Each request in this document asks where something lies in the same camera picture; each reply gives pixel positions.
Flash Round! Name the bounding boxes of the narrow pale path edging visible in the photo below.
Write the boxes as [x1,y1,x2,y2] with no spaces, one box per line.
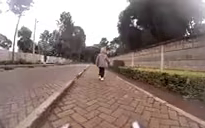
[115,75,205,128]

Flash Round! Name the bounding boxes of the grey block wall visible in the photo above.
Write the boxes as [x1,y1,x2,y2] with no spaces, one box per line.
[109,31,205,73]

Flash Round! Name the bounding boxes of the brick paved road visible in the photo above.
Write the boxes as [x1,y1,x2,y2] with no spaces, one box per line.
[0,63,89,128]

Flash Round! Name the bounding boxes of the robot's own part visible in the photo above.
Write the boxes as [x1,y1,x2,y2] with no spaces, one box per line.
[60,123,71,128]
[131,120,142,128]

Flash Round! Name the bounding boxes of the low green hedge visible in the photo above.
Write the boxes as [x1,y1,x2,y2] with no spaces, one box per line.
[109,65,205,101]

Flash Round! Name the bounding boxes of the white wall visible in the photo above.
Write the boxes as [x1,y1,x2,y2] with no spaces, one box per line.
[0,48,74,65]

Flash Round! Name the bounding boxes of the dark trees behind block wall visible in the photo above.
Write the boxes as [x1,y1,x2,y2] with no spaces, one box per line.
[116,0,205,51]

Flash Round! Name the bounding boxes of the grey concrete kerb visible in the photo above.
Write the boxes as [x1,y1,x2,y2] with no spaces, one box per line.
[14,64,91,128]

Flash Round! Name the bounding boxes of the red brick path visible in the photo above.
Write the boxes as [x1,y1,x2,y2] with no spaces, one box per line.
[39,64,205,128]

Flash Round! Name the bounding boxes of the brown dirt strip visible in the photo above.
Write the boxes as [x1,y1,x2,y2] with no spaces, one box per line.
[118,73,205,126]

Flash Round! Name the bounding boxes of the slender tall tree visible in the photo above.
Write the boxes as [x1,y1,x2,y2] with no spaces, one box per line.
[6,0,34,64]

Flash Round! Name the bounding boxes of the row of trees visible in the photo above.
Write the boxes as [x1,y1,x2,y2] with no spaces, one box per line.
[0,11,121,64]

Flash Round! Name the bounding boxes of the grass strip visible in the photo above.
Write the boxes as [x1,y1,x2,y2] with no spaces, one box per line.
[136,67,205,79]

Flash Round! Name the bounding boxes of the person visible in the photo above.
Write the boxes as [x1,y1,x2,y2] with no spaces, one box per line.
[95,47,111,82]

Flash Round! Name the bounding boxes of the utility pole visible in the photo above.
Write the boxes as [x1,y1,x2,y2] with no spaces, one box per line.
[32,18,39,55]

